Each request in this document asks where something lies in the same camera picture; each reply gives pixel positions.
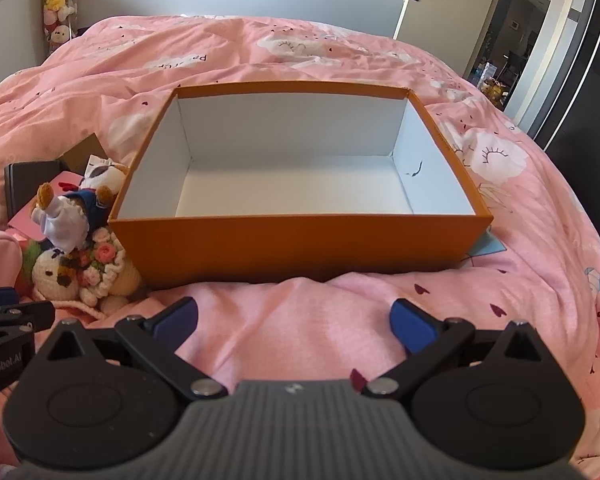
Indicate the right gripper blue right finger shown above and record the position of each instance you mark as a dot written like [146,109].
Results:
[430,345]

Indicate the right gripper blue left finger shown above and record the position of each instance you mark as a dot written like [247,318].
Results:
[152,343]

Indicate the crochet bear with flowers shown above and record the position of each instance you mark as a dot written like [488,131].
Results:
[98,279]

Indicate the duck plush blue outfit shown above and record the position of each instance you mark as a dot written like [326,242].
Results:
[68,220]

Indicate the black box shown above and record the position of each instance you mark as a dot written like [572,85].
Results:
[22,179]

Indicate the gold gift box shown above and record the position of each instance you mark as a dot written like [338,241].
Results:
[76,159]

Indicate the blue paper piece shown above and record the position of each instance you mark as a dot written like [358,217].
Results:
[486,245]

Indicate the orange cardboard box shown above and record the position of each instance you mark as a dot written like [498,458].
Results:
[261,181]

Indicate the pink bed duvet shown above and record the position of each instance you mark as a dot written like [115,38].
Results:
[116,78]

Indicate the dark wardrobe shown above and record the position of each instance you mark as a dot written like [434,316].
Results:
[570,133]

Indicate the plush toy column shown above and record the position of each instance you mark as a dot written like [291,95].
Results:
[59,21]

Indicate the white door with handle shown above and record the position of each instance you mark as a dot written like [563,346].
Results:
[448,29]

